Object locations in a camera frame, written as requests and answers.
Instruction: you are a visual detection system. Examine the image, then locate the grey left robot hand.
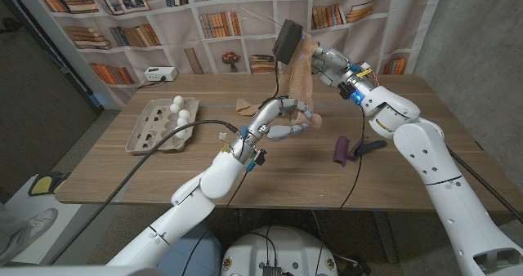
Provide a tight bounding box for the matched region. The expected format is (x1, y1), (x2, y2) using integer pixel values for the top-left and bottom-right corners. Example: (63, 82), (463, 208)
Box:
(226, 97), (315, 166)

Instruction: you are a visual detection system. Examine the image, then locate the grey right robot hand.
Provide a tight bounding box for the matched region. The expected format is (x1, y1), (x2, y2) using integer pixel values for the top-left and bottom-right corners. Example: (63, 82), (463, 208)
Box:
(311, 41), (377, 101)

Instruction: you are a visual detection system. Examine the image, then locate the brown cardboard egg carton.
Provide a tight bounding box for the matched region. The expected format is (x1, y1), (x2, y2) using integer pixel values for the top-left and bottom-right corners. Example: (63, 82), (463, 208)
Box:
(124, 97), (200, 155)

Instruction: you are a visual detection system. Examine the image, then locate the purple plastic clip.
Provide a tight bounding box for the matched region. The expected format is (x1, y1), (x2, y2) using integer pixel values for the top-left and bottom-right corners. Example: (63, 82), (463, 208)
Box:
(333, 135), (388, 167)

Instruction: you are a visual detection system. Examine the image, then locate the printed bookshelf backdrop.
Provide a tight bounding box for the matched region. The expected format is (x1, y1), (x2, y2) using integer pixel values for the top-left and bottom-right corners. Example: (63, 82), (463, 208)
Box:
(24, 0), (446, 108)

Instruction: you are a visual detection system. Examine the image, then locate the white power box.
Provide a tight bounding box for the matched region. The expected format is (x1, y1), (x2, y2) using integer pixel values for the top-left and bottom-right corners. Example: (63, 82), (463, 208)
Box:
(143, 66), (179, 82)

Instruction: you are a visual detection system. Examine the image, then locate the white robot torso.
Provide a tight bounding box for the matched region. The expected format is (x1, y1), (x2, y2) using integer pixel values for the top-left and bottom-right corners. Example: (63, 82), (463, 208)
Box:
(220, 225), (339, 276)

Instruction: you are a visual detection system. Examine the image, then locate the grey table leg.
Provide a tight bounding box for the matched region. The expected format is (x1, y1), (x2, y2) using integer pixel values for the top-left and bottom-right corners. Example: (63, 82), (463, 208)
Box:
(371, 210), (400, 265)

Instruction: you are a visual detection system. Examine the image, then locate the yellow and black floor object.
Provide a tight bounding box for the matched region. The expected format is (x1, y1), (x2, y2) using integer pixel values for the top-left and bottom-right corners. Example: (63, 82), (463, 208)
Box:
(27, 171), (70, 197)

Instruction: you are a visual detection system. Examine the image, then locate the white sneaker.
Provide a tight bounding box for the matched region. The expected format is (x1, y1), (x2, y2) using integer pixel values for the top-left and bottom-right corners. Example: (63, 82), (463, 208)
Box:
(0, 207), (59, 265)

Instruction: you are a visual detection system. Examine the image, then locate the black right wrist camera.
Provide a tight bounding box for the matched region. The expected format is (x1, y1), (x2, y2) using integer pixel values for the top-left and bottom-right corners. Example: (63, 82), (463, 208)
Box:
(337, 82), (363, 105)

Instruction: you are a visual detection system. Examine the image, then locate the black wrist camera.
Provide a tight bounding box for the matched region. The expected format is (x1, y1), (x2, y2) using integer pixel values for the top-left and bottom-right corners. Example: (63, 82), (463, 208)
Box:
(247, 147), (267, 173)
(337, 82), (363, 105)

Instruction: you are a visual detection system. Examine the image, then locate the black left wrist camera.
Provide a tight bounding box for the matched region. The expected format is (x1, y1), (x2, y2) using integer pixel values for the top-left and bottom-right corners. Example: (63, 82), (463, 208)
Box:
(247, 147), (267, 173)

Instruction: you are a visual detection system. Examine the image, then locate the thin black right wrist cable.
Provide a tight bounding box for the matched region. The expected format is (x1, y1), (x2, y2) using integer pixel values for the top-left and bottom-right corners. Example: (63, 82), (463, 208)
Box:
(337, 104), (367, 211)

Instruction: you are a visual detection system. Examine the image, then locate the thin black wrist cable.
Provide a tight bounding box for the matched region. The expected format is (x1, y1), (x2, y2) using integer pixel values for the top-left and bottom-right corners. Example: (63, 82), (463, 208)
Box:
(337, 104), (367, 211)
(181, 170), (249, 276)

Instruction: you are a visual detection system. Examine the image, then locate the thin black left wrist cable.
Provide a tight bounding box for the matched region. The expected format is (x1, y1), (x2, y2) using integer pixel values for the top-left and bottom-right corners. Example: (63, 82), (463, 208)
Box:
(181, 170), (249, 276)

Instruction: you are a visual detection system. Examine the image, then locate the black power box cable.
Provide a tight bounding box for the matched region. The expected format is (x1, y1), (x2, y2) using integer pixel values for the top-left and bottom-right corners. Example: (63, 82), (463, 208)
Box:
(136, 77), (167, 91)

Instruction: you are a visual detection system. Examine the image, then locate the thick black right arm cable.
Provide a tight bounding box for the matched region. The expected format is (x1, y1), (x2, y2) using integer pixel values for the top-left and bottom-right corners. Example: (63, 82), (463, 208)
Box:
(447, 145), (523, 225)

